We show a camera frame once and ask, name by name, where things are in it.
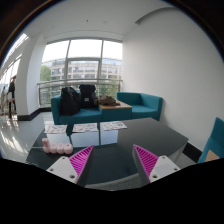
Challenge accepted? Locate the middle paper sheet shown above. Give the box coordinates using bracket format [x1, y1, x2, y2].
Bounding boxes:
[73, 123, 98, 133]

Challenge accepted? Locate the teal sofa seat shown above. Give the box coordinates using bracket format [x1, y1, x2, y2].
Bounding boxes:
[116, 92, 163, 121]
[51, 95, 101, 125]

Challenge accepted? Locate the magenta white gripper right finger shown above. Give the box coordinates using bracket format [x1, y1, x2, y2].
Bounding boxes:
[132, 145, 180, 183]

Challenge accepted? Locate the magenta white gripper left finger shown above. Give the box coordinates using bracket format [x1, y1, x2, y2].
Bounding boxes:
[47, 145, 94, 184]

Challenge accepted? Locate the black backpack right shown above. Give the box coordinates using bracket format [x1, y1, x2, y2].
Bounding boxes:
[79, 84, 96, 108]

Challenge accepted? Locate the right paper sheet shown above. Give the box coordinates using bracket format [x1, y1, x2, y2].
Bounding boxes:
[102, 121, 127, 131]

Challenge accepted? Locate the person standing at left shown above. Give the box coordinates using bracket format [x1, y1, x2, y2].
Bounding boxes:
[8, 76, 16, 118]

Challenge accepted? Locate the pink power strip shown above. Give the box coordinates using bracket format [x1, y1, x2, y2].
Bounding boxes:
[42, 138, 73, 154]

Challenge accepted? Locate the paper sheet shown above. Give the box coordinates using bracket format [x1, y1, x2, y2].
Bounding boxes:
[45, 125, 67, 134]
[102, 121, 127, 131]
[73, 123, 98, 133]

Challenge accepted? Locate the teal sofa right seat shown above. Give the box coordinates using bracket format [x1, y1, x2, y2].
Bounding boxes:
[116, 92, 163, 121]

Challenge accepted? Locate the teal armchair at right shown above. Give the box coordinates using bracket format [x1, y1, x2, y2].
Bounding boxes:
[198, 118, 224, 163]

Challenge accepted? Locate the black backpack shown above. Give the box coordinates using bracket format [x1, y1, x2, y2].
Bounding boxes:
[60, 87, 80, 116]
[79, 84, 96, 108]

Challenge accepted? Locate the brown jacket on table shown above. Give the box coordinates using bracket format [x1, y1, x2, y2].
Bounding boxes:
[99, 95, 118, 106]

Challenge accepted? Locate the teal sofa left seat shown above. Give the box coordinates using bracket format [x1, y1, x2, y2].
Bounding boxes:
[51, 95, 101, 125]

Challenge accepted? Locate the black backpack left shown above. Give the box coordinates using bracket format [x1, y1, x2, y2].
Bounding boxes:
[60, 87, 80, 116]

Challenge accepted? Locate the wooden sofa middle table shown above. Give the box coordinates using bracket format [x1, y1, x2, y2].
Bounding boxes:
[99, 100, 132, 122]

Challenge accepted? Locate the left paper sheet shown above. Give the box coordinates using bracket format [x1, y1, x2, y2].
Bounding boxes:
[45, 125, 67, 134]

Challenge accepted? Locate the black glossy coffee table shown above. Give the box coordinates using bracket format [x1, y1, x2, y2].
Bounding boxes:
[26, 118, 188, 185]

